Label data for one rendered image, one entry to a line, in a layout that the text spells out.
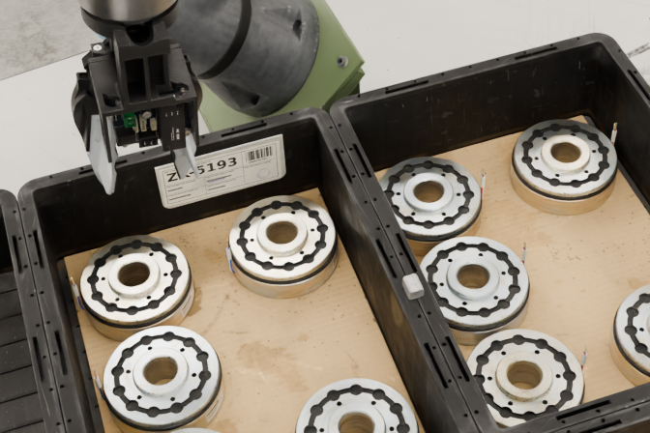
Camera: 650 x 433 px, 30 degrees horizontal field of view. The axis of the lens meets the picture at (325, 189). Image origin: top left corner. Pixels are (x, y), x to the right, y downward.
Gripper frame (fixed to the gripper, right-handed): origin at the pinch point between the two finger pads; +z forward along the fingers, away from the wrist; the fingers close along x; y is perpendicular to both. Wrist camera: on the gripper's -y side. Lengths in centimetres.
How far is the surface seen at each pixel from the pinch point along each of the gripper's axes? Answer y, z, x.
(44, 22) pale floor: -146, 101, -1
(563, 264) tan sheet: 9.6, 13.8, 37.2
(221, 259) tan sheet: -1.6, 16.4, 6.7
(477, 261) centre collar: 9.2, 10.8, 28.2
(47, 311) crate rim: 6.9, 7.7, -10.1
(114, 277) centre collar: 0.2, 13.5, -3.8
